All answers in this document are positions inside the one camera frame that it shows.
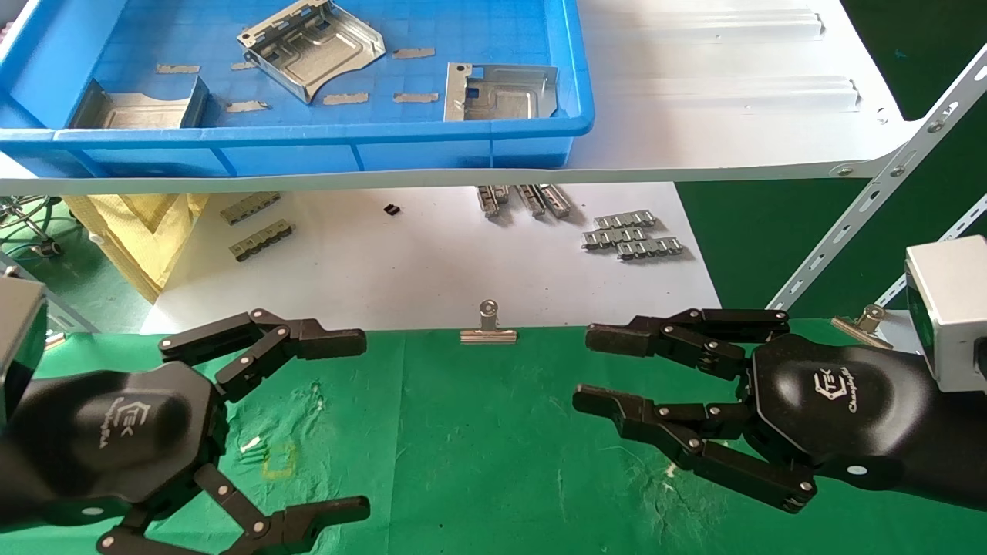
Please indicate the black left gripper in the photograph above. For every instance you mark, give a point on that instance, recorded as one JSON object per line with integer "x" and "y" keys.
{"x": 116, "y": 439}

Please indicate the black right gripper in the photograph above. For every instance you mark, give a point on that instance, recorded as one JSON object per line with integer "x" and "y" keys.
{"x": 840, "y": 408}

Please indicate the metal bracket with tabbed wall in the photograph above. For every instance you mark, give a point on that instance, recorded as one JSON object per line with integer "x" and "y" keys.
{"x": 316, "y": 50}

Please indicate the silver link strip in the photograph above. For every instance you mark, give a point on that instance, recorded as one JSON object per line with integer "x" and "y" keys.
{"x": 626, "y": 220}
{"x": 614, "y": 236}
{"x": 649, "y": 247}

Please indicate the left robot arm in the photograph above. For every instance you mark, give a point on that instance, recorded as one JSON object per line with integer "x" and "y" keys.
{"x": 6, "y": 486}

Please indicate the dark grey link strip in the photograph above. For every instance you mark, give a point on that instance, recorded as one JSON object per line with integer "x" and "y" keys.
{"x": 250, "y": 206}
{"x": 262, "y": 240}

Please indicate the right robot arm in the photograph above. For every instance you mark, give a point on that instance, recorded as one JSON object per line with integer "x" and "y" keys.
{"x": 964, "y": 447}

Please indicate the green table cloth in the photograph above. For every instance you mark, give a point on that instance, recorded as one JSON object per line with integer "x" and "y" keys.
{"x": 478, "y": 432}

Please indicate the yellow plastic bag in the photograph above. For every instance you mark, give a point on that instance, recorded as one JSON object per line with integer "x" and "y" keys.
{"x": 131, "y": 231}

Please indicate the white metal shelf board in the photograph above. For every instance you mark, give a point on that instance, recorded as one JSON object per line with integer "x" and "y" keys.
{"x": 694, "y": 116}

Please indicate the blue plastic bin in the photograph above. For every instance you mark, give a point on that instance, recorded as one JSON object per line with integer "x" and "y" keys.
{"x": 308, "y": 150}

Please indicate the perforated diagonal shelf brace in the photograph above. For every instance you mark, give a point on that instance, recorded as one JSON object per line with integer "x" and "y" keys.
{"x": 937, "y": 250}

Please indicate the beige tape strip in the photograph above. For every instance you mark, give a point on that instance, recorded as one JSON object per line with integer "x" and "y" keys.
{"x": 345, "y": 98}
{"x": 416, "y": 97}
{"x": 247, "y": 106}
{"x": 177, "y": 68}
{"x": 244, "y": 65}
{"x": 414, "y": 53}

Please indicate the office chair wheel base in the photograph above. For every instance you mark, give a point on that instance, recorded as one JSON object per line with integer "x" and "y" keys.
{"x": 27, "y": 223}

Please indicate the perforated shelf post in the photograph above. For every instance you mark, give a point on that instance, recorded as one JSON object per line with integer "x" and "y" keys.
{"x": 864, "y": 208}
{"x": 46, "y": 297}

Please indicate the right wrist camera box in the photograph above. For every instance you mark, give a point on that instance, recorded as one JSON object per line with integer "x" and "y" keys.
{"x": 952, "y": 308}

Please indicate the flat metal bracket with cutout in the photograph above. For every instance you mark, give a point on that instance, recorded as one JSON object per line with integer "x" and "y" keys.
{"x": 501, "y": 96}

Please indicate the metal bracket with tall sides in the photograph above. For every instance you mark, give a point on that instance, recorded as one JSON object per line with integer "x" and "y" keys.
{"x": 139, "y": 112}

